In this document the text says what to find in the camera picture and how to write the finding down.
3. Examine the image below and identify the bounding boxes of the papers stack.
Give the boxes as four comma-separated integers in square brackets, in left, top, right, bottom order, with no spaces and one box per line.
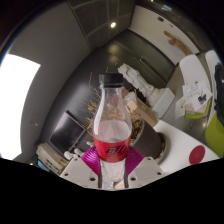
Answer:
[175,80,213,118]

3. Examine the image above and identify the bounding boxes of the black wall screen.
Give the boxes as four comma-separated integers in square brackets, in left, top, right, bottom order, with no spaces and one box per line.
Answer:
[49,110,88,156]

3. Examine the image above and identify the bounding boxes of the clear bottle with red label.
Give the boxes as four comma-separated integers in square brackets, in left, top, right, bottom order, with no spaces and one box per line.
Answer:
[92,73,133,189]

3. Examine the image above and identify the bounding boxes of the dried plant in grey pot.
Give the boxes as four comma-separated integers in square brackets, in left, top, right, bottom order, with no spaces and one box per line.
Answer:
[78,71,167,164]

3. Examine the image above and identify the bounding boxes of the cardboard box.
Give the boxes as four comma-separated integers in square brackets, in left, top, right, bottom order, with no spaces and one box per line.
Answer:
[124,96,158,128]

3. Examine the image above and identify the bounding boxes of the lime green chair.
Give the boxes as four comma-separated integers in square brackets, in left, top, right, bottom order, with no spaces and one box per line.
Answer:
[203,111,224,158]

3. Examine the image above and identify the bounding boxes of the flat round red coaster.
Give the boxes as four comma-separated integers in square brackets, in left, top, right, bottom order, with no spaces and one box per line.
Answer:
[188,144,207,166]

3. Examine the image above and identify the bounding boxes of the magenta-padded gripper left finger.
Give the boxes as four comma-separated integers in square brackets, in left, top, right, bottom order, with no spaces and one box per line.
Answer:
[59,146,102,190]

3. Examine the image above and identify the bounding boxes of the grey plant saucer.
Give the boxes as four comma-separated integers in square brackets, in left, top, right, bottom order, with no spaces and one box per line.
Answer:
[155,131,168,165]

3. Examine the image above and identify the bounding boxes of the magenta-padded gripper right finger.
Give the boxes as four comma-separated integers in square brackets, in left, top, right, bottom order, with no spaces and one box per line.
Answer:
[123,146,165,190]

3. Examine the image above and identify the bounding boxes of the white chair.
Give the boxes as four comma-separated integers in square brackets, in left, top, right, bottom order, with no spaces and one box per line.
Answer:
[179,54,214,119]

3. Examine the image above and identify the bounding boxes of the wooden figure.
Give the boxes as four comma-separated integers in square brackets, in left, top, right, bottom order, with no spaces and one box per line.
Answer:
[163,30,194,56]

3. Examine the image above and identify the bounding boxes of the white shelf unit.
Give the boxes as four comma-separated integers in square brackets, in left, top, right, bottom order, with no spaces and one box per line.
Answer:
[35,142,69,174]

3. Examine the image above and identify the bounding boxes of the tall white statue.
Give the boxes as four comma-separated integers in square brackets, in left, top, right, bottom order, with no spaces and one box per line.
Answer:
[117,63,176,119]

